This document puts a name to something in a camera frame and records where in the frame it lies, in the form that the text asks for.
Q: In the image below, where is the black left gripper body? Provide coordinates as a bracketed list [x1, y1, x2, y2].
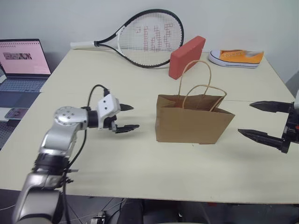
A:
[102, 104, 122, 134]

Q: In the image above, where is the black mesh panel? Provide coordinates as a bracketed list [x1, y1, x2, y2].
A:
[0, 120, 18, 150]

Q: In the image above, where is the red brick block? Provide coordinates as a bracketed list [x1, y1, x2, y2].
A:
[168, 35, 206, 81]

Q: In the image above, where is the small black device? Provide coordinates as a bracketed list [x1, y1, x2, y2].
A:
[90, 211, 107, 224]

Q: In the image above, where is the orange white sneaker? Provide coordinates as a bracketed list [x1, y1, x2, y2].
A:
[208, 49, 265, 69]

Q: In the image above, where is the black white tennis racket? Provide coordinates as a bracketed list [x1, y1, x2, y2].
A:
[70, 8, 185, 69]

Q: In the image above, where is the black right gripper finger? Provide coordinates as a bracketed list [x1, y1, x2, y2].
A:
[237, 128, 285, 150]
[249, 100, 292, 114]

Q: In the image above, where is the dark rounded shape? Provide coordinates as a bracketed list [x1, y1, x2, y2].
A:
[116, 199, 144, 224]

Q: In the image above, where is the brown paper bag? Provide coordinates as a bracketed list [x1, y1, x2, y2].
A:
[155, 60, 236, 145]

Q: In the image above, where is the smartphone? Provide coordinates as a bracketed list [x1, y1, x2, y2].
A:
[4, 107, 28, 120]

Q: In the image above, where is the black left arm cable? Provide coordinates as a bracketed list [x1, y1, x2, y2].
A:
[61, 84, 110, 224]

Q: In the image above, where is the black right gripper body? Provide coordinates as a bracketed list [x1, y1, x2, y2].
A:
[281, 102, 299, 154]

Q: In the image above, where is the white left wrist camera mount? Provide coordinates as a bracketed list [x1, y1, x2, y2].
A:
[96, 93, 121, 130]

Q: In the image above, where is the grey laptop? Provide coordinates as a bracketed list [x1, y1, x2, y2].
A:
[0, 39, 52, 108]

